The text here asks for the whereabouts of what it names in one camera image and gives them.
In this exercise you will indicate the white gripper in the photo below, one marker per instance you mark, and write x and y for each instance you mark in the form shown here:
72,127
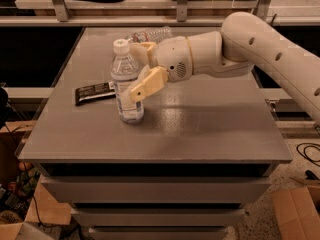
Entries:
171,58

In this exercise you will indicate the blue label plastic water bottle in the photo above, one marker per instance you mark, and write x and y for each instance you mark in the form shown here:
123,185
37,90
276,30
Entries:
124,71

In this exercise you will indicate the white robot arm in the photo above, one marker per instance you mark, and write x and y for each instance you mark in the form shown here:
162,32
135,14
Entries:
244,40

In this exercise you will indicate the red label crushed plastic bottle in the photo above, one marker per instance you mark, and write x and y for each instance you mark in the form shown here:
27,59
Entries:
151,35

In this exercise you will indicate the black snack bar wrapper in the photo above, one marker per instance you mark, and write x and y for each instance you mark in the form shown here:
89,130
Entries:
91,93

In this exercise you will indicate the grey drawer cabinet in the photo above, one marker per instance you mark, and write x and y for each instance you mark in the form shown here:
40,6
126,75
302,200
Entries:
205,148

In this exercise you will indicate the cardboard box left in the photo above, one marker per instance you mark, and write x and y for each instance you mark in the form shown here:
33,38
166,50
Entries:
43,221

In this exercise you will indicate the cardboard box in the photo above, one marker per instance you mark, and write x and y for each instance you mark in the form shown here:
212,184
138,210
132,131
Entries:
43,221
298,213

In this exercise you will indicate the cardboard box right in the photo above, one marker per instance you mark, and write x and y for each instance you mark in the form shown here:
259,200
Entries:
298,213

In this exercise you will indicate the metal shelf rail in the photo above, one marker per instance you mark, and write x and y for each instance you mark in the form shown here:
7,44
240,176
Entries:
160,12

